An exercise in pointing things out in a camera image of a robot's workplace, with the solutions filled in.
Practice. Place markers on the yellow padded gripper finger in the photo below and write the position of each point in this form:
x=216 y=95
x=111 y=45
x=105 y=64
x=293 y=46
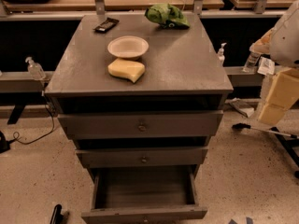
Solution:
x=271 y=114
x=284 y=91

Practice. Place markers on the yellow sponge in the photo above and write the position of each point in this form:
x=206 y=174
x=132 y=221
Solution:
x=126 y=69

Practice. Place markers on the white paper bowl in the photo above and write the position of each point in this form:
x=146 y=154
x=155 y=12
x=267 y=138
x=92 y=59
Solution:
x=128 y=47

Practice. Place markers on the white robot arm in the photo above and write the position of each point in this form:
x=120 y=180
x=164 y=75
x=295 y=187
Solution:
x=281 y=43

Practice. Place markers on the grey top drawer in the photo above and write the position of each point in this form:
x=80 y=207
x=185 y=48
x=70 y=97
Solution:
x=140 y=125

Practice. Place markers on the grey drawer cabinet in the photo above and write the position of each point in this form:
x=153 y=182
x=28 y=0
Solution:
x=182 y=74

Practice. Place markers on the grey open bottom drawer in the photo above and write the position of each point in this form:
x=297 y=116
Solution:
x=144 y=195

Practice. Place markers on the grey middle drawer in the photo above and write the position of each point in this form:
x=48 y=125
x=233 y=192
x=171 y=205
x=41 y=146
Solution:
x=150 y=156

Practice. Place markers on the folded paper on floor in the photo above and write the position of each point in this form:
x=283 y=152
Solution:
x=242 y=107

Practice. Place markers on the black stand legs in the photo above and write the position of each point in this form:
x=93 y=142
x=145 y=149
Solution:
x=289 y=142

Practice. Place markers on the clear plastic water bottle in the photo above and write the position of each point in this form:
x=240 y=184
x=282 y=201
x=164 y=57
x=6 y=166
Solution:
x=251 y=61

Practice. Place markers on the white pump bottle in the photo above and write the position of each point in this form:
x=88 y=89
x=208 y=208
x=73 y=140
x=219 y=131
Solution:
x=221 y=53

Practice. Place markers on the black snack wrapper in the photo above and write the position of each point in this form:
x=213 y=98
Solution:
x=106 y=25

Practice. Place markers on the clear sanitizer pump bottle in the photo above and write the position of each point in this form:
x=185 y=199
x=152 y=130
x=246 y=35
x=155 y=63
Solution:
x=35 y=69

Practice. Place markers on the black object bottom left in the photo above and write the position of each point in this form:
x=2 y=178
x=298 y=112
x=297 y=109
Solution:
x=59 y=216

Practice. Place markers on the black device left edge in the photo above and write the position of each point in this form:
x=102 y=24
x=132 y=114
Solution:
x=4 y=144

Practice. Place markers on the black handled floor tool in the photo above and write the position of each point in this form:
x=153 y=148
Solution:
x=241 y=126

